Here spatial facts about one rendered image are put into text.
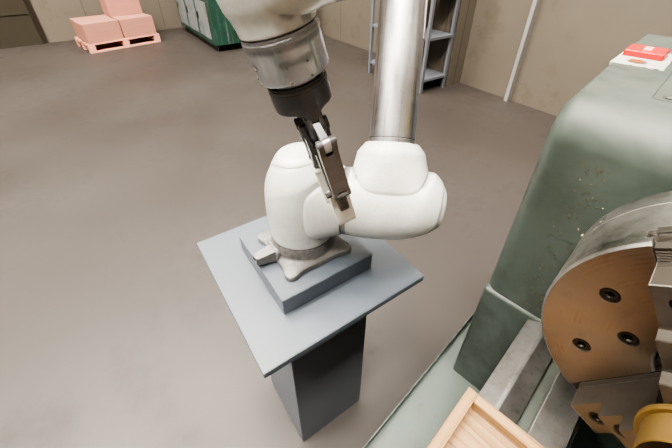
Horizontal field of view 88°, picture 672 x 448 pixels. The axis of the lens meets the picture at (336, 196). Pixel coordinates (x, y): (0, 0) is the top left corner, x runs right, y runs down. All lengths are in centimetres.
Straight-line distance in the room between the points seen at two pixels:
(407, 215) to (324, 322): 30
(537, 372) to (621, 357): 20
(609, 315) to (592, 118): 25
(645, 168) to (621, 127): 6
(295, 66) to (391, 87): 38
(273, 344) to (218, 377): 88
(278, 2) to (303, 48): 5
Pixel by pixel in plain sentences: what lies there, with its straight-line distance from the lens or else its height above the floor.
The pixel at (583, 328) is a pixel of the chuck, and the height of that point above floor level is 105.
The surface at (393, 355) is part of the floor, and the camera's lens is 165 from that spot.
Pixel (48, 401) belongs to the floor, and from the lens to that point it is 191.
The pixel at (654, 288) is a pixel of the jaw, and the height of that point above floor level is 118.
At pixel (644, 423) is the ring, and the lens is 47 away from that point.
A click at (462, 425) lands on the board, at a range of 61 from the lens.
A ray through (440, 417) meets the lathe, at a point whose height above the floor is 54.
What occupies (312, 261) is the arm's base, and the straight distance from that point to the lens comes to 84.
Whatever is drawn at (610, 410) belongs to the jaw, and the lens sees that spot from 54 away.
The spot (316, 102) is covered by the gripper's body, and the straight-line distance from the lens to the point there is 43.
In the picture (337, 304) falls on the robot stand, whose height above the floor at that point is 75.
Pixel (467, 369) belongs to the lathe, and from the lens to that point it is 101.
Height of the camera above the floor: 143
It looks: 37 degrees down
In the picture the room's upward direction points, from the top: straight up
